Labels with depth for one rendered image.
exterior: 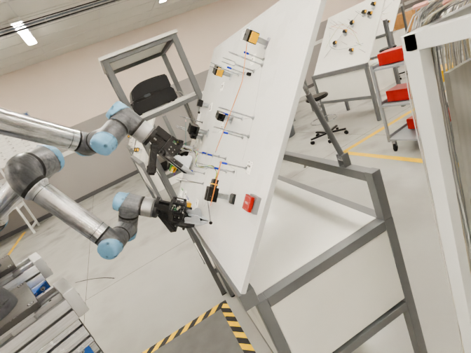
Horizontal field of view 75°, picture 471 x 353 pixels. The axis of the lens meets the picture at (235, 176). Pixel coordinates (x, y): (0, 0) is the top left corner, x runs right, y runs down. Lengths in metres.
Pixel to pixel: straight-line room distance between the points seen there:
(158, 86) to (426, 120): 1.74
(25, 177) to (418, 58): 1.12
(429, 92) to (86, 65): 8.32
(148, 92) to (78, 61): 6.61
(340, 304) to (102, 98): 7.90
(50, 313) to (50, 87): 7.80
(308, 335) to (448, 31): 1.02
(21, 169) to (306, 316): 1.09
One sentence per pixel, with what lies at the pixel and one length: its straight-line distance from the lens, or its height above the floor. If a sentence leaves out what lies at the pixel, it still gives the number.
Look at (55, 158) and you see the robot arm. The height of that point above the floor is 1.46.
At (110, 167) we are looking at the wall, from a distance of 8.60.
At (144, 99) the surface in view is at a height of 1.55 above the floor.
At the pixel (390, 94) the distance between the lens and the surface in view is 3.67.
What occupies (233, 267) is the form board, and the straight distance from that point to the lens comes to 1.10.
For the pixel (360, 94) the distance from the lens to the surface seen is 5.16.
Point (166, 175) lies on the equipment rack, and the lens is 2.10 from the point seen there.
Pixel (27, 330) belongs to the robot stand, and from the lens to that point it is 1.07.
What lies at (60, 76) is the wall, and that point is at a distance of 8.66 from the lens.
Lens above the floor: 1.50
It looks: 18 degrees down
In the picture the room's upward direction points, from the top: 23 degrees counter-clockwise
